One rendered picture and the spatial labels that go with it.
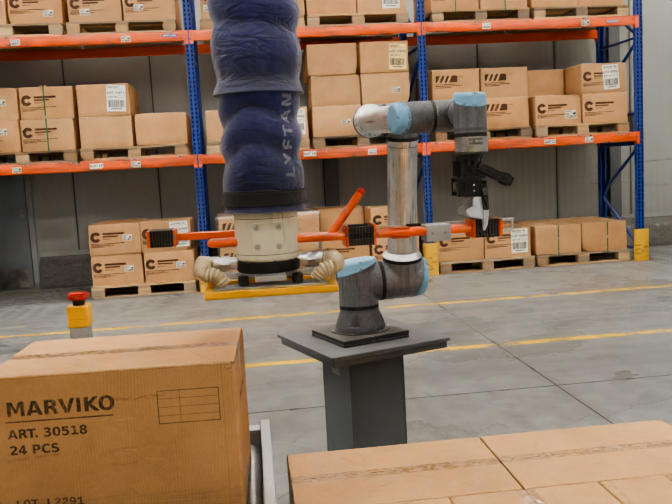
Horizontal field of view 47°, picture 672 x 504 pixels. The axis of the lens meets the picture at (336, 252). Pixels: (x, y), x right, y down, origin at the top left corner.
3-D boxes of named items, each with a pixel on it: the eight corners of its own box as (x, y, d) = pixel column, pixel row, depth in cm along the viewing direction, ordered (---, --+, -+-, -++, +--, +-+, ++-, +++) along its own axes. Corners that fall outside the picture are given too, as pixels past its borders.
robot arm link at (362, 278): (335, 302, 302) (332, 257, 300) (378, 298, 305) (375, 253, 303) (343, 308, 287) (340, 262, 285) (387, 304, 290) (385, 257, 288)
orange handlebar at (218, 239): (165, 254, 202) (164, 240, 201) (175, 242, 231) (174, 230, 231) (507, 233, 213) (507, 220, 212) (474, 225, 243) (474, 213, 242)
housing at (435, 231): (426, 242, 210) (426, 225, 209) (420, 239, 217) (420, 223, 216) (451, 240, 211) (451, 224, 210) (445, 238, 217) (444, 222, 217)
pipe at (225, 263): (203, 285, 194) (202, 263, 194) (207, 272, 219) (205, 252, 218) (337, 276, 198) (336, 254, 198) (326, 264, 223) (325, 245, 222)
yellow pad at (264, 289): (204, 301, 193) (202, 281, 192) (205, 294, 203) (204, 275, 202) (339, 291, 197) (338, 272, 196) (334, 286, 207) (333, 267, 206)
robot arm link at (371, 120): (345, 106, 280) (393, 97, 214) (378, 104, 282) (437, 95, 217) (347, 138, 282) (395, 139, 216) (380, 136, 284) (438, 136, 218)
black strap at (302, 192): (221, 209, 194) (220, 193, 194) (223, 204, 217) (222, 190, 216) (311, 204, 197) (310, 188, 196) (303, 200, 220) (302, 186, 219)
